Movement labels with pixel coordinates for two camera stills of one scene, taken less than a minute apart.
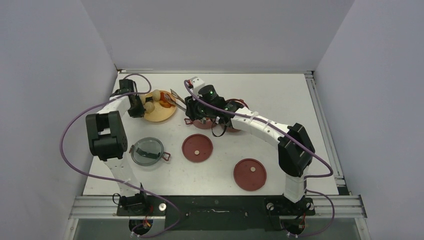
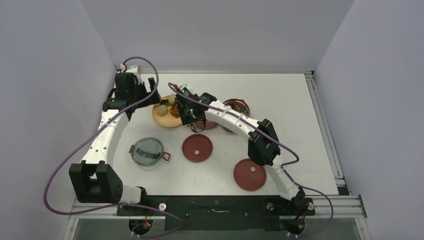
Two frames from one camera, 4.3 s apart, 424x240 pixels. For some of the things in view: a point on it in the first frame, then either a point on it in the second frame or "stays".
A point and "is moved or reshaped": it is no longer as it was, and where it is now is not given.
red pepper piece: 162,101 to 174,111
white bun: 149,107 to 161,110
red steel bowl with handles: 203,123 stays
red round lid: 197,148 stays
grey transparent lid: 148,151 stays
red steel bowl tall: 232,129 stays
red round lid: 249,174 stays
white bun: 156,94 is moved or reshaped
